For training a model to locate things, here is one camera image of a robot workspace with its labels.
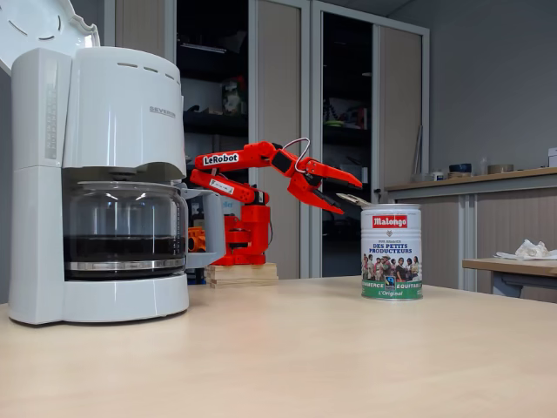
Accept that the low grey sideboard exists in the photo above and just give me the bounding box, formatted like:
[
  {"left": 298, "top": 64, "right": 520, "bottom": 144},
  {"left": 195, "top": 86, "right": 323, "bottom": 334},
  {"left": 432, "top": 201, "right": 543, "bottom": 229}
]
[{"left": 385, "top": 167, "right": 557, "bottom": 304}]

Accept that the grey tall shutter cabinet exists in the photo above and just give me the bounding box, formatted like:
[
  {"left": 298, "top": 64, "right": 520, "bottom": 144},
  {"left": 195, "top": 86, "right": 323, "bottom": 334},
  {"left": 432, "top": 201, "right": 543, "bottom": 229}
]
[
  {"left": 104, "top": 0, "right": 312, "bottom": 280},
  {"left": 309, "top": 0, "right": 432, "bottom": 280}
]

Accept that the glass carafe grey handle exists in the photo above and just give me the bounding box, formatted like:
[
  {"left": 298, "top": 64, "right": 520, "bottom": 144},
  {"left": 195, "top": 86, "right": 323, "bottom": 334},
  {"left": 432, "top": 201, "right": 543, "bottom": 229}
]
[{"left": 63, "top": 180, "right": 227, "bottom": 280}]

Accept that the green printed box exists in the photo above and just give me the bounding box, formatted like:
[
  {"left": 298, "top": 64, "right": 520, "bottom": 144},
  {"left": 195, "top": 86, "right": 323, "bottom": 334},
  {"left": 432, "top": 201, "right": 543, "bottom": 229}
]
[{"left": 221, "top": 80, "right": 245, "bottom": 116}]

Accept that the Malongo coffee tin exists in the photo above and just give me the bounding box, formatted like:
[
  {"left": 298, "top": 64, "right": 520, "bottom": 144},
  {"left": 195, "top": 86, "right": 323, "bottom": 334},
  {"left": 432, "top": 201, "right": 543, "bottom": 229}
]
[{"left": 360, "top": 203, "right": 424, "bottom": 301}]

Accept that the small side table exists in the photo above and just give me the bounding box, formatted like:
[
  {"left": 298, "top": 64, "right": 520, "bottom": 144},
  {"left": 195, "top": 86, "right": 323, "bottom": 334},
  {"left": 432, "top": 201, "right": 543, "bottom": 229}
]
[{"left": 461, "top": 257, "right": 557, "bottom": 301}]

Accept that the orange clamp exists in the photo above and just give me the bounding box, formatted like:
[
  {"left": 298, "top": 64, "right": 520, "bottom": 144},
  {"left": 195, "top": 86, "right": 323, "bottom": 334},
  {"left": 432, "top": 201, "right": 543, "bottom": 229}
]
[{"left": 187, "top": 226, "right": 208, "bottom": 253}]

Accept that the blue coffee scoop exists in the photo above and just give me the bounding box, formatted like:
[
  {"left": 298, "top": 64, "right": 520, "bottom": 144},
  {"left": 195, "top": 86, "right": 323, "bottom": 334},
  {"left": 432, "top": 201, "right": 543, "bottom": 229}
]
[{"left": 336, "top": 192, "right": 373, "bottom": 207}]

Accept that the white drip coffee maker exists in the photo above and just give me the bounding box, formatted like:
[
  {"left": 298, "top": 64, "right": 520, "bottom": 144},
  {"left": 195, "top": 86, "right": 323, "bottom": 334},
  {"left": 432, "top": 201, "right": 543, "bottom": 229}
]
[{"left": 0, "top": 0, "right": 191, "bottom": 326}]

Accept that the wooden base block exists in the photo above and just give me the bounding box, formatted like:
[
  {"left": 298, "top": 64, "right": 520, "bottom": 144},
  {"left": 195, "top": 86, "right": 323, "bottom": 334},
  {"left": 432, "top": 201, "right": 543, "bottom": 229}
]
[{"left": 204, "top": 262, "right": 279, "bottom": 289}]

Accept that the white looped servo cable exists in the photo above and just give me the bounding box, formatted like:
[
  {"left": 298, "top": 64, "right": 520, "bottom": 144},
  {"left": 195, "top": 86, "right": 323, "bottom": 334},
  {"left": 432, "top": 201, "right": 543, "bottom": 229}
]
[{"left": 278, "top": 138, "right": 312, "bottom": 173}]

